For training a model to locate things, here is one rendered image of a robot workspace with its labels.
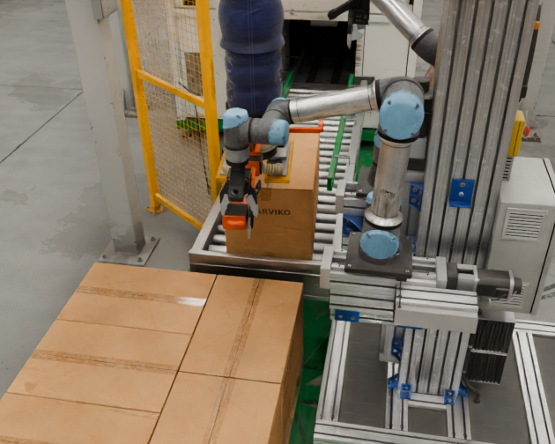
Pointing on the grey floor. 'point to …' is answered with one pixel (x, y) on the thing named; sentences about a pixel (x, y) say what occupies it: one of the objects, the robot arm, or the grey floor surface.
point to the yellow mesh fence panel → (181, 99)
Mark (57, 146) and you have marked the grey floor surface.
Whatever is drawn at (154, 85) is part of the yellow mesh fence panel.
